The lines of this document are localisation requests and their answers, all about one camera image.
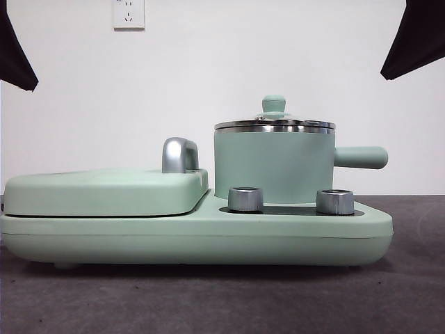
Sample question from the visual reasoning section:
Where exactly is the green breakfast machine base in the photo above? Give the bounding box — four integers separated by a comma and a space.
0, 187, 395, 271

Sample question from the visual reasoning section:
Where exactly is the glass lid with green knob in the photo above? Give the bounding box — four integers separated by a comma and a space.
213, 95, 337, 128

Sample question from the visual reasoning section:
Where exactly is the silver griddle cover handle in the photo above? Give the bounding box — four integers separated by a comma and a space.
161, 137, 200, 175

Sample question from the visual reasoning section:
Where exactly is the green pot with side handle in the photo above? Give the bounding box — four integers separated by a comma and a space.
213, 124, 389, 204

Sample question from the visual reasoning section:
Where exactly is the white wall socket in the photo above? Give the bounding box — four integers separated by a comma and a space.
113, 0, 146, 32

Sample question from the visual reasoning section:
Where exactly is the green hinged griddle cover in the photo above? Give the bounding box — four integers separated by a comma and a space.
2, 167, 210, 218

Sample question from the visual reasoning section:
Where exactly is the silver control knob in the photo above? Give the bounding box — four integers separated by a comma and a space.
315, 189, 355, 216
227, 186, 265, 213

